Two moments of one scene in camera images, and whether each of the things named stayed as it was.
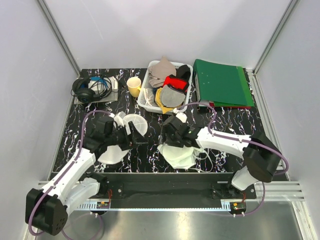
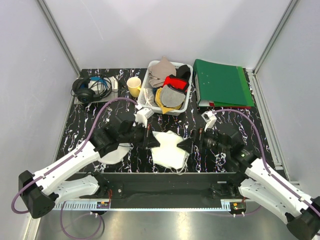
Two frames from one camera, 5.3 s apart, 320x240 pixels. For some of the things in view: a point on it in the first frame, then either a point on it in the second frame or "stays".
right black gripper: x=168 y=140 → x=187 y=144
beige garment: x=158 y=72 stays
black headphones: x=89 y=89 stays
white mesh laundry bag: x=114 y=153 stays
